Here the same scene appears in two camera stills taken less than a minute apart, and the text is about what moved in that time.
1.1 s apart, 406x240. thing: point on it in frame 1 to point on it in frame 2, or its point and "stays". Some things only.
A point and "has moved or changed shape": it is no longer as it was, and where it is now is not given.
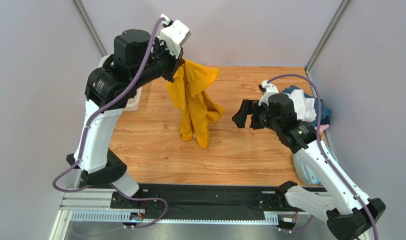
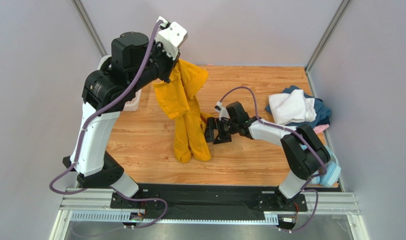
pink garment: (322, 127) stays
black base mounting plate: (212, 202) stays
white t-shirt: (305, 107) stays
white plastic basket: (134, 102) stays
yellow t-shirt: (198, 109) has moved or changed shape
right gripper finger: (239, 117) to (211, 124)
